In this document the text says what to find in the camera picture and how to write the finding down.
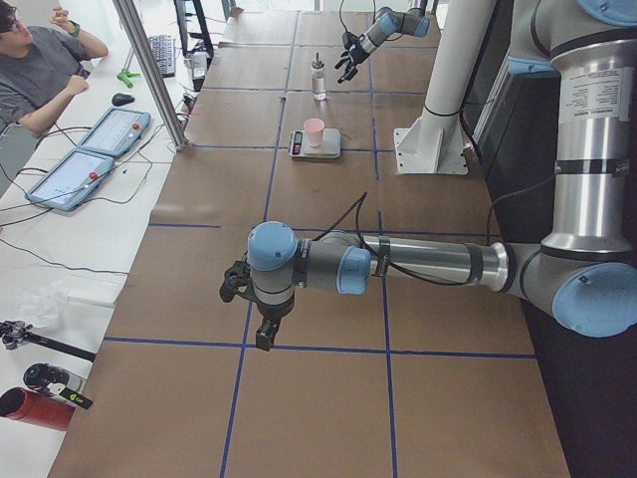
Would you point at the silver digital kitchen scale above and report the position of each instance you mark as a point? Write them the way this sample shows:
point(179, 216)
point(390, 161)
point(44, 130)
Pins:
point(300, 148)

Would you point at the black computer mouse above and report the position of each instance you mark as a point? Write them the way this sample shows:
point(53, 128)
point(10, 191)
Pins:
point(122, 99)

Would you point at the green plastic clamp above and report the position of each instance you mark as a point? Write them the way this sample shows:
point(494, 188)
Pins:
point(126, 77)

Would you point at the person in grey shirt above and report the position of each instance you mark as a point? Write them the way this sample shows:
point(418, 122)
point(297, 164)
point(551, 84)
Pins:
point(42, 68)

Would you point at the blue teach pendant near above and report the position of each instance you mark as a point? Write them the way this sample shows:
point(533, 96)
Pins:
point(71, 181)

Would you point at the crumpled white paper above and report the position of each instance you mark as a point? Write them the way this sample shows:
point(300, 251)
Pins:
point(44, 307)

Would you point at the blue teach pendant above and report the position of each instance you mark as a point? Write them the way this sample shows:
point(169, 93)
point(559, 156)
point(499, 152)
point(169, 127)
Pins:
point(71, 181)
point(115, 132)

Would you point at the aluminium frame post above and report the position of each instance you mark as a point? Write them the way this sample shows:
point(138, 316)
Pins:
point(136, 35)

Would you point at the red cylinder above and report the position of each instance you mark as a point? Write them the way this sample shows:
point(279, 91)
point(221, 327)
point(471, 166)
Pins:
point(21, 404)

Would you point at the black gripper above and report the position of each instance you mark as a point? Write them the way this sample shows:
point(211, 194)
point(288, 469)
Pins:
point(272, 314)
point(356, 51)

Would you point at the black tripod rod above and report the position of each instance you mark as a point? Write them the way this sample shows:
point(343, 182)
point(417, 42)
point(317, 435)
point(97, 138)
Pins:
point(15, 333)

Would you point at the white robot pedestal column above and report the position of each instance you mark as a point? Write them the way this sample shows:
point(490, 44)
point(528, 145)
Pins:
point(465, 26)

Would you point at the clear glass sauce bottle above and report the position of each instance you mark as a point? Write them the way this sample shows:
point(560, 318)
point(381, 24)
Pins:
point(317, 77)

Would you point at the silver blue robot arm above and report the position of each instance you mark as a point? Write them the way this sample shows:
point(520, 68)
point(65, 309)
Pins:
point(426, 228)
point(413, 22)

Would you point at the black keyboard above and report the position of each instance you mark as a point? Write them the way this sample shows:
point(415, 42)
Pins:
point(163, 51)

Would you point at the blue teach pendant far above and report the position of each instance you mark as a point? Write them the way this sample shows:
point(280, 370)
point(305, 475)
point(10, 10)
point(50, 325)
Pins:
point(115, 132)

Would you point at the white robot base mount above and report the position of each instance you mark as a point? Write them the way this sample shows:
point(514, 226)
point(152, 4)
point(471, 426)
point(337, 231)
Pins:
point(431, 145)

